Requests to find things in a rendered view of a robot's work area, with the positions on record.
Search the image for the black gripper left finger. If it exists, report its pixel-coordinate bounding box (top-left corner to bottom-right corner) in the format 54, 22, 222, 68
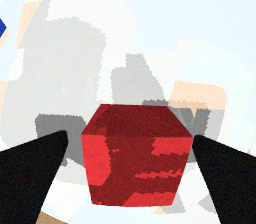
0, 129, 68, 224

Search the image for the dark red block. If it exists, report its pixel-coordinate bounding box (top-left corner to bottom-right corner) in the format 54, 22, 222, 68
80, 104, 193, 207

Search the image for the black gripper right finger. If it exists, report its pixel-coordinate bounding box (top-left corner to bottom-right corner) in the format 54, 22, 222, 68
192, 134, 256, 224

